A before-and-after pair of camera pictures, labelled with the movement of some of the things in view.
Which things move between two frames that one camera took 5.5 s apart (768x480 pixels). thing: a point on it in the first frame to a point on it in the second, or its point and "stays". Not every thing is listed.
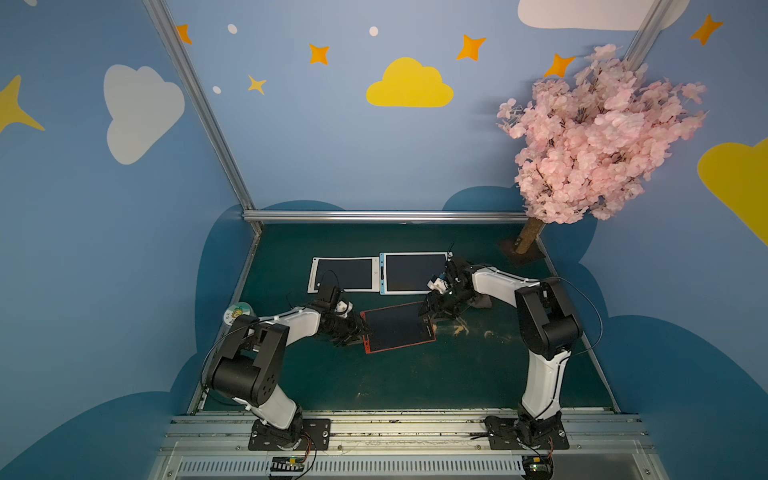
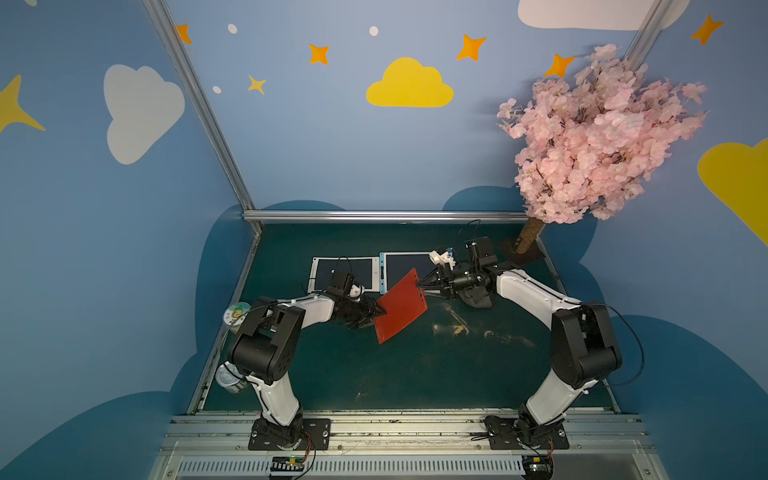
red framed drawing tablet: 395,327 to 404,303
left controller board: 287,463 stays
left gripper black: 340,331 to 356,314
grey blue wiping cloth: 480,301 stays
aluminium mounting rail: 407,448 stays
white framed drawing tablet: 351,274 stays
